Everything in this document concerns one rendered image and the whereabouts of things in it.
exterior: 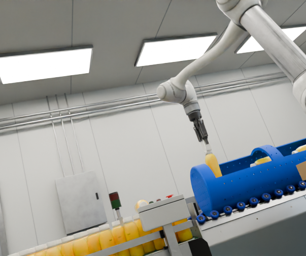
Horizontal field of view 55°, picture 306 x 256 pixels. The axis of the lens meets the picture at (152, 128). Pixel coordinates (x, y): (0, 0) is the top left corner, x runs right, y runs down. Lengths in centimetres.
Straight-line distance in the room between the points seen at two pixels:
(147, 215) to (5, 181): 383
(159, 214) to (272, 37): 86
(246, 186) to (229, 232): 25
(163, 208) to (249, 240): 52
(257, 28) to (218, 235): 97
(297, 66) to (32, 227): 420
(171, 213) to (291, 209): 69
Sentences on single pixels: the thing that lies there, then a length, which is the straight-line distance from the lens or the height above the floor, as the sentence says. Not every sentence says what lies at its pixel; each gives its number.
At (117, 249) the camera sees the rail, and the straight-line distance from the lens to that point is 139.
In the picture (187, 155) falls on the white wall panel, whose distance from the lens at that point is 533.
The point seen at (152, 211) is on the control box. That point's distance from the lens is 126.
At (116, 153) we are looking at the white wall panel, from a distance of 499.
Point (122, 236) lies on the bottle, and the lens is 143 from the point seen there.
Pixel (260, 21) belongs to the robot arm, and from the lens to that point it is 136.
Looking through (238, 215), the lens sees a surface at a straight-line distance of 160.
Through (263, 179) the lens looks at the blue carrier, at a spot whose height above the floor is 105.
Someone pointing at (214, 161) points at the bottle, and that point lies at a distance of 162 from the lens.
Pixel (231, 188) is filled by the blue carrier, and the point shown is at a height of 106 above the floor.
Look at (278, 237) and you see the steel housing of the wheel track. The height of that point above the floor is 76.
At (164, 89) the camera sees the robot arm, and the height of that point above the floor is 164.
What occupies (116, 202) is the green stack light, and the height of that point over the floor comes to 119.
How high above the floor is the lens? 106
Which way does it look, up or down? 16 degrees up
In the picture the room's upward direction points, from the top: 18 degrees counter-clockwise
